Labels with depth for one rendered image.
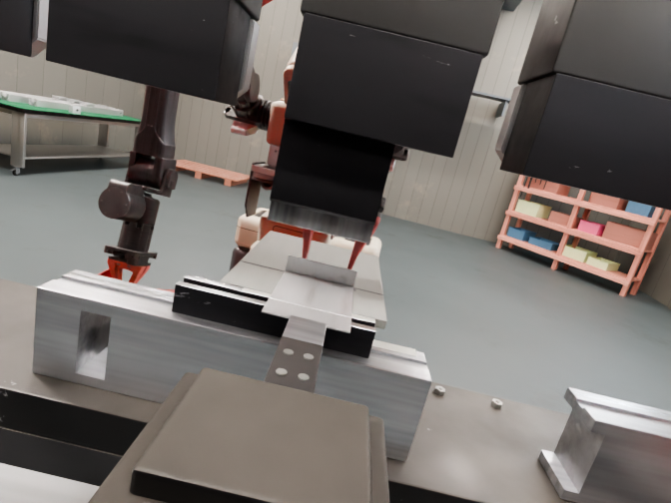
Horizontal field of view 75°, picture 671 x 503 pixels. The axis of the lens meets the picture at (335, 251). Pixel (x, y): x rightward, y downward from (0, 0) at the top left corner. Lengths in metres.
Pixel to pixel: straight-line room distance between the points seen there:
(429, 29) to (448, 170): 7.44
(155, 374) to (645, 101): 0.49
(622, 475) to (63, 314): 0.57
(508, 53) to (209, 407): 7.93
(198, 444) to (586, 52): 0.37
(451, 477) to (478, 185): 7.48
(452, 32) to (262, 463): 0.32
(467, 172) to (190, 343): 7.51
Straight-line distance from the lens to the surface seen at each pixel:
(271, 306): 0.43
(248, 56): 0.45
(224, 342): 0.45
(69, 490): 0.27
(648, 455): 0.56
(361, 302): 0.50
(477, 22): 0.39
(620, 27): 0.43
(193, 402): 0.23
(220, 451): 0.21
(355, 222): 0.42
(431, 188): 7.81
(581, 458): 0.56
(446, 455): 0.53
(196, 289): 0.45
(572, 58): 0.41
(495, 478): 0.54
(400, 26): 0.38
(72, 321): 0.50
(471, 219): 7.94
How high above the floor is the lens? 1.17
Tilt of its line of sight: 15 degrees down
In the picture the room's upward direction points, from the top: 13 degrees clockwise
